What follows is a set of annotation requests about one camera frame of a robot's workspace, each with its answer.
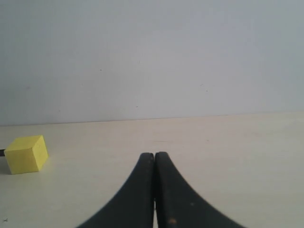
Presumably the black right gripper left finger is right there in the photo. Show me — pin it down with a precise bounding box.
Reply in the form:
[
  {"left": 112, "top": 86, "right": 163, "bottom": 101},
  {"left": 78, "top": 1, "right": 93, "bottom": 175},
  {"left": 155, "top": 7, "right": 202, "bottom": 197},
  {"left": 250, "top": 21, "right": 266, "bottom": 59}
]
[{"left": 79, "top": 152, "right": 154, "bottom": 228}]

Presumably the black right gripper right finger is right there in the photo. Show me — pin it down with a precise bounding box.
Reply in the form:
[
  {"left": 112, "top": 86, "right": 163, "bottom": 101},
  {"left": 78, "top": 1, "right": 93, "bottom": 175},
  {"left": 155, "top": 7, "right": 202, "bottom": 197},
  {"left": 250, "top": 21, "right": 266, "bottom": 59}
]
[{"left": 155, "top": 152, "right": 242, "bottom": 228}]

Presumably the yellow cube block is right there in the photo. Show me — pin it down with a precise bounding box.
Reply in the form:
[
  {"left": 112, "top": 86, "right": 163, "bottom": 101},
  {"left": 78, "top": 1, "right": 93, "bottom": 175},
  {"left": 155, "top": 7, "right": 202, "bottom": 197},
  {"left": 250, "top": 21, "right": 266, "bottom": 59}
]
[{"left": 4, "top": 135, "right": 48, "bottom": 174}]

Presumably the black and white marker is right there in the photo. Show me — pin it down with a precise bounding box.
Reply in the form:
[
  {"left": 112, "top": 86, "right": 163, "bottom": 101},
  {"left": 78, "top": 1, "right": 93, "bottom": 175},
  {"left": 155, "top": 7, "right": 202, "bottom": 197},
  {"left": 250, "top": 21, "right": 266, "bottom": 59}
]
[{"left": 0, "top": 149, "right": 5, "bottom": 157}]

